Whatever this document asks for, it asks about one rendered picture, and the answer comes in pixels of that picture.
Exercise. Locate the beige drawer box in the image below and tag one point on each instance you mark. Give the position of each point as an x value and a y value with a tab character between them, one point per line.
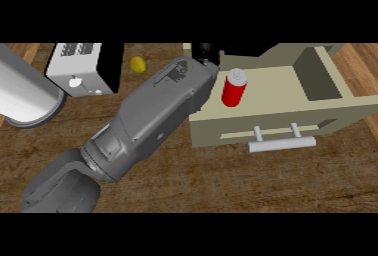
276	86

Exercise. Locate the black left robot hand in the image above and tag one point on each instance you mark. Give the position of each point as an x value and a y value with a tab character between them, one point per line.
206	51

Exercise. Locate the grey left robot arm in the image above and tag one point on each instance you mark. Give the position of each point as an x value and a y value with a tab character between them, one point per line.
157	106

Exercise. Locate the white toaster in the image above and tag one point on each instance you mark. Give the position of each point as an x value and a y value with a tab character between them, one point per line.
75	71

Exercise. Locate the white cylindrical appliance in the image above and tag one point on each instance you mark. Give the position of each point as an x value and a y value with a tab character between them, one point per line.
24	93

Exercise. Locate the beige drawer front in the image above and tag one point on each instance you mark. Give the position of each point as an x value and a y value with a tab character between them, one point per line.
237	128

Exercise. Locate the yellow lemon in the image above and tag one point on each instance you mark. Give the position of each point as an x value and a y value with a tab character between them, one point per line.
140	64

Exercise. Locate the red can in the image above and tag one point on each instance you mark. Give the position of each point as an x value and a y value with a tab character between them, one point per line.
234	91

